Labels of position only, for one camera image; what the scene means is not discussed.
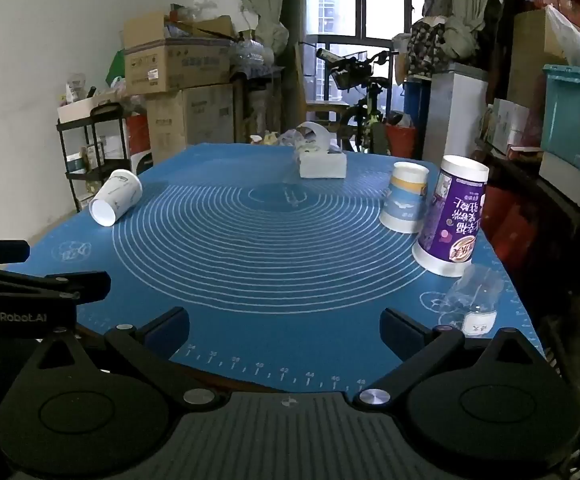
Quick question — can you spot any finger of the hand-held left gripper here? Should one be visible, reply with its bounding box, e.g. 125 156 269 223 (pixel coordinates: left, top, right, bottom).
0 264 112 307
0 238 31 264

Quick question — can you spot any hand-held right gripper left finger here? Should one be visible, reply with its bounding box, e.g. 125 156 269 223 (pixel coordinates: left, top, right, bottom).
20 307 218 406

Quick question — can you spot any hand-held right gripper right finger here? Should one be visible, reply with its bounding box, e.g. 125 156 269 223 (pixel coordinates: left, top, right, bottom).
354 308 550 408

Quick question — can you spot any clear plastic cup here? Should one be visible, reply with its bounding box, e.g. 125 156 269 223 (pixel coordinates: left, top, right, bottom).
438 263 505 336

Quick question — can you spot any tall purple paper cup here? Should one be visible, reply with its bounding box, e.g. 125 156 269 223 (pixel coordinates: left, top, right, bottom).
412 154 491 278

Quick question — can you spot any blue and white paper cup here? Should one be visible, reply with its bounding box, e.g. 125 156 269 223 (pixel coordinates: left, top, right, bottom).
379 161 430 234

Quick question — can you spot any blue silicone baking mat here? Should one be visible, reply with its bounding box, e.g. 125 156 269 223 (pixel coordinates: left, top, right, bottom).
0 142 545 394

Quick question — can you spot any black shelf cart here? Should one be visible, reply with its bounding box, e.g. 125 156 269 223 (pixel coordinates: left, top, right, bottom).
55 102 132 214

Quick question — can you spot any red bag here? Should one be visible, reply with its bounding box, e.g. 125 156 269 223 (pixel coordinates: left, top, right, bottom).
478 184 538 262

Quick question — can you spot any white tray box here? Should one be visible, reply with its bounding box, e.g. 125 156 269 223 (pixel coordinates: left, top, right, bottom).
57 92 122 124

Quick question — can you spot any white tissue box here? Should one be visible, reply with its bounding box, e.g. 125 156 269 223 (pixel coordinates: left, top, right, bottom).
297 149 348 180

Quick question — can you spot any red bucket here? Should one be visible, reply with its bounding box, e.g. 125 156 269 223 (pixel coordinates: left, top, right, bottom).
385 122 419 159

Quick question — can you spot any large cardboard box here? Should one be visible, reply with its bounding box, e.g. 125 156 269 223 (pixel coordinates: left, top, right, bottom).
145 83 236 164

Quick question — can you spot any white tissue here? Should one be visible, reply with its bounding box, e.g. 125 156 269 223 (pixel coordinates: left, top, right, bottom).
290 121 333 153

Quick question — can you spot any green bag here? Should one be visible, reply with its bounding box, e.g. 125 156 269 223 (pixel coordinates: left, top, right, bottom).
105 49 127 89

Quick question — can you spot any white cabinet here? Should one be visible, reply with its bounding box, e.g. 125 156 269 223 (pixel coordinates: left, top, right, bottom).
422 62 491 167

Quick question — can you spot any white flat box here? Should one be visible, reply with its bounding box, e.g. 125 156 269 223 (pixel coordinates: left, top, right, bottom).
538 151 580 209

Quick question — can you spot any black bicycle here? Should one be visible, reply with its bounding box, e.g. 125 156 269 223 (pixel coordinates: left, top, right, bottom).
315 47 407 154

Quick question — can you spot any wooden chair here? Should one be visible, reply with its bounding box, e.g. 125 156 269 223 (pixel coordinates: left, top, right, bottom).
294 42 351 132

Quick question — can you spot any open cardboard box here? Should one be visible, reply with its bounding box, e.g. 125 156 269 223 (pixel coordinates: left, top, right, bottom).
122 12 237 97

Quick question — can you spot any teal storage bin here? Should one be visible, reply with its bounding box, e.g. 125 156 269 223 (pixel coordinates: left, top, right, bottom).
540 63 580 162

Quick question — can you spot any floral cloth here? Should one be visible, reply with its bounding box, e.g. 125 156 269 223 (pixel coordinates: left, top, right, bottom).
407 17 453 79

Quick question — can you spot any brown cardboard box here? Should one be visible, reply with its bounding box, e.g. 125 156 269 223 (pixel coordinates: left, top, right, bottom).
506 7 570 112

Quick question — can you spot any grey-green curtain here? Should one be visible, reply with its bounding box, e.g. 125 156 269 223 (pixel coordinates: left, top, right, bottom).
442 0 496 64
227 0 291 57

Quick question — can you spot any white plastic bag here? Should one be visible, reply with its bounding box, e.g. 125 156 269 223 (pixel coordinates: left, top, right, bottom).
544 4 580 69

